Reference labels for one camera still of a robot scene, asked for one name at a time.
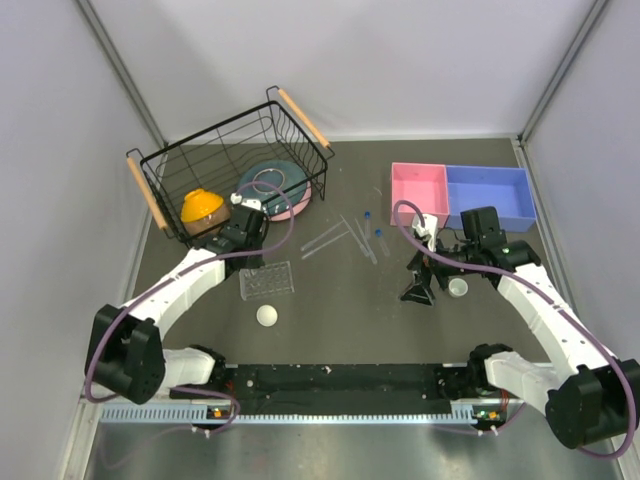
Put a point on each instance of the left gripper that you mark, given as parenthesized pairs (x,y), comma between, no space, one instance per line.
(259,240)

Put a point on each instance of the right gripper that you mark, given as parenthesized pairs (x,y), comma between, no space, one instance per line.
(422,263)

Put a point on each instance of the blue capped tube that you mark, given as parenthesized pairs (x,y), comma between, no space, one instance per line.
(367,225)
(382,242)

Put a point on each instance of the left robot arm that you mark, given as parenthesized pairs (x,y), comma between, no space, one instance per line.
(126,353)

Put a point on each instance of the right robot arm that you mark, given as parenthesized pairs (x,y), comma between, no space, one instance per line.
(588,394)

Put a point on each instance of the small white cup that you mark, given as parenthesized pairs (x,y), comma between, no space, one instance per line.
(457,287)

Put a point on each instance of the yellow and brown bowl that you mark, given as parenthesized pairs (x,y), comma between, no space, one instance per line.
(204,213)

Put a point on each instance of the blue ceramic plate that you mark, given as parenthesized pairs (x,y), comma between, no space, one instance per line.
(259,181)

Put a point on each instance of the pink ceramic plate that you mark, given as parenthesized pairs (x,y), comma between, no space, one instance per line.
(295,207)

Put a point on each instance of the clear test tube rack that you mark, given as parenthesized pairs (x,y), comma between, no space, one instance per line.
(268,281)

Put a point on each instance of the clear pipette long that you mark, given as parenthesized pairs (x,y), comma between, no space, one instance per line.
(314,241)

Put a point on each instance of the white round lid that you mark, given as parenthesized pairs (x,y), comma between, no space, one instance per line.
(267,315)

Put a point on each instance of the pink plastic bin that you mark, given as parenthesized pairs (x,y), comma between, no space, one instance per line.
(424,185)

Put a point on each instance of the blue plastic bin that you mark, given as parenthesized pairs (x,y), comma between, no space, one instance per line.
(506,189)

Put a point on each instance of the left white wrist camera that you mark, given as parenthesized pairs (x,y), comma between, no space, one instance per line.
(242,203)

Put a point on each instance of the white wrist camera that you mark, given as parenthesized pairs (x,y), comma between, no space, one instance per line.
(425,229)
(242,203)

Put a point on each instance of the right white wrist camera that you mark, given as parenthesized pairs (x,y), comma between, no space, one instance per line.
(425,229)

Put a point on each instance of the black wire dish basket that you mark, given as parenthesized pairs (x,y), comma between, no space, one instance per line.
(215,158)

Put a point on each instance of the grey slotted cable duct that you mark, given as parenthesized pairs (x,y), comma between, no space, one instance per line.
(157,413)

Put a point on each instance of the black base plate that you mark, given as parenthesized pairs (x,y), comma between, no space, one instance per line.
(347,388)

